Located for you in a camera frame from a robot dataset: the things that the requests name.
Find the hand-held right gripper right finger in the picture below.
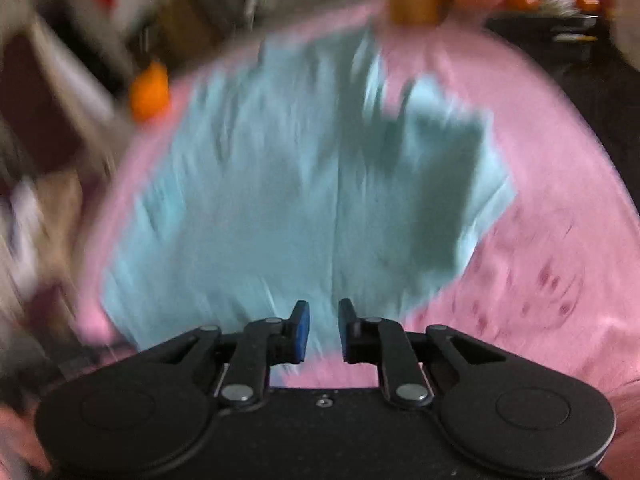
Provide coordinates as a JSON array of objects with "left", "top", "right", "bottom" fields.
[{"left": 338, "top": 299, "right": 506, "bottom": 409}]

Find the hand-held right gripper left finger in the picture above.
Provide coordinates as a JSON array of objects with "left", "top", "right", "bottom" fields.
[{"left": 145, "top": 300, "right": 311, "bottom": 409}]

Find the light teal cloth garment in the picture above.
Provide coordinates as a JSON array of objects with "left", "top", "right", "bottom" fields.
[{"left": 100, "top": 27, "right": 516, "bottom": 361}]

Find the pink printed blanket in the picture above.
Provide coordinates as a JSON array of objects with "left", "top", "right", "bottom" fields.
[{"left": 75, "top": 0, "right": 640, "bottom": 480}]

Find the orange fruit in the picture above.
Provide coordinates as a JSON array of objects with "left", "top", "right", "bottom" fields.
[{"left": 129, "top": 60, "right": 171, "bottom": 123}]

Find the dark red cushioned chair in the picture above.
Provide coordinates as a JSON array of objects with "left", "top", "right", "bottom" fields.
[{"left": 0, "top": 15, "right": 126, "bottom": 186}]

